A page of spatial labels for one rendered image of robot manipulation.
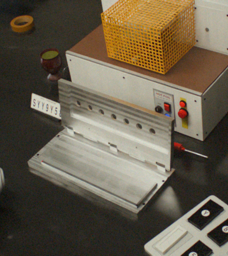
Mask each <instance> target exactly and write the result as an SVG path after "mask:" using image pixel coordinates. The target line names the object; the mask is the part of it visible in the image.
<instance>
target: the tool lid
mask: <svg viewBox="0 0 228 256"><path fill-rule="evenodd" d="M58 88H59V101H60V111H61V125H62V126H64V127H66V126H70V127H73V130H74V131H77V132H79V133H82V134H83V136H84V137H85V138H87V139H90V140H92V141H95V142H97V143H98V141H101V142H103V143H106V144H108V145H109V144H110V143H112V144H114V145H116V146H117V148H118V149H121V150H123V151H125V152H128V153H129V156H131V157H133V158H136V159H138V160H140V161H143V162H146V161H145V160H148V161H150V162H152V163H155V164H157V163H158V162H159V163H161V164H163V165H165V168H167V169H169V170H170V169H172V168H173V159H174V123H175V119H174V118H172V117H169V116H166V115H163V114H160V113H158V112H155V111H152V110H149V109H146V108H143V107H141V106H138V105H135V104H132V103H129V102H126V101H124V100H121V99H118V98H115V97H112V96H110V95H107V94H104V93H101V92H98V91H95V90H92V89H90V88H87V87H84V86H81V85H78V84H76V83H73V82H70V81H67V80H64V79H60V80H58ZM77 101H79V102H80V104H81V105H80V106H79V105H78V104H77ZM88 105H90V106H91V107H92V110H90V109H89V107H88ZM100 109H101V110H103V111H104V115H103V114H102V113H101V112H100ZM112 114H115V116H116V119H114V118H113V116H112ZM125 119H127V120H128V121H129V124H127V123H126V122H125ZM138 123H139V124H140V125H141V126H142V129H140V128H139V127H138V125H137V124H138ZM151 128H153V129H154V130H155V134H153V133H152V132H151Z"/></svg>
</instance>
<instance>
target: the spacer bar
mask: <svg viewBox="0 0 228 256"><path fill-rule="evenodd" d="M186 234H187V230H186V229H184V228H183V227H181V226H180V225H178V226H177V227H176V228H175V229H174V230H172V231H171V232H170V233H169V234H168V235H167V236H165V237H164V238H163V239H162V240H161V241H160V242H159V243H158V244H157V245H155V249H156V250H157V251H159V252H160V253H161V254H162V255H164V254H165V253H166V252H167V251H168V250H169V249H170V248H172V246H174V245H175V244H176V243H177V242H178V241H179V240H180V239H181V238H183V237H184V236H185V235H186Z"/></svg>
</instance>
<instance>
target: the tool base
mask: <svg viewBox="0 0 228 256"><path fill-rule="evenodd" d="M64 128H65V129H64V130H62V131H61V132H59V133H58V134H57V135H56V136H55V137H54V138H53V139H52V140H51V141H50V142H48V143H47V144H46V145H45V146H44V147H43V148H42V149H41V150H40V151H39V152H38V153H37V154H39V155H38V156H37V154H36V155H34V156H33V157H32V158H31V159H30V160H29V161H28V165H29V167H31V168H33V169H35V170H37V171H39V172H42V173H44V174H46V175H48V176H50V177H52V178H54V179H56V180H58V181H60V182H62V183H64V184H66V185H68V186H71V187H73V188H75V189H77V190H79V191H81V192H83V193H85V194H87V195H90V196H92V197H94V198H96V199H98V200H100V201H102V202H104V203H106V204H108V205H110V206H112V207H114V208H116V209H119V210H121V211H123V212H125V213H127V214H129V215H131V216H133V217H135V218H139V217H140V215H141V214H142V213H143V212H144V211H145V210H146V209H147V207H148V206H149V205H150V204H151V202H152V201H153V200H154V199H155V198H156V196H157V195H158V194H159V193H160V192H161V191H162V189H163V188H164V187H165V186H166V185H167V183H168V182H169V181H170V180H171V179H172V178H173V176H174V175H175V174H176V172H175V169H173V168H172V169H170V170H169V169H167V168H165V165H163V164H161V163H157V164H155V163H152V162H150V161H148V160H145V161H146V162H143V161H140V160H138V159H136V158H133V157H131V156H129V153H128V152H125V151H123V150H121V149H118V148H117V146H116V145H114V144H112V143H110V144H109V145H108V144H106V143H103V142H101V141H98V143H97V142H95V141H92V140H90V139H87V138H85V137H84V136H83V134H82V133H79V132H77V131H74V130H73V127H70V126H67V127H64ZM58 135H60V136H59V137H57V136H58ZM41 161H45V162H47V163H49V164H51V165H54V166H56V167H58V168H60V169H62V170H64V171H67V172H69V173H71V174H73V175H75V176H77V177H79V178H82V179H84V180H86V181H88V182H90V183H92V184H95V185H97V186H99V187H101V188H103V189H105V190H107V191H110V192H112V193H114V194H116V195H118V196H120V197H123V198H125V199H127V200H129V201H131V202H133V203H136V204H137V203H138V202H139V201H140V200H141V198H142V197H143V196H144V195H145V194H146V192H147V191H148V190H149V189H150V188H151V187H152V185H153V184H154V183H155V182H157V186H156V188H155V189H154V190H153V191H152V192H151V194H150V195H149V196H148V197H147V198H146V200H145V201H144V202H143V203H145V205H143V204H141V205H140V206H139V208H135V207H133V206H131V205H129V204H127V203H125V202H122V201H120V200H118V199H116V198H114V197H112V196H110V195H108V194H106V193H103V192H101V191H99V190H97V189H95V188H93V187H90V186H88V185H86V184H84V183H82V182H80V181H77V180H76V179H73V178H71V177H69V176H67V175H65V174H63V173H61V172H58V171H56V170H54V169H52V168H50V167H47V166H45V165H44V164H42V163H41ZM162 180H164V181H165V182H162Z"/></svg>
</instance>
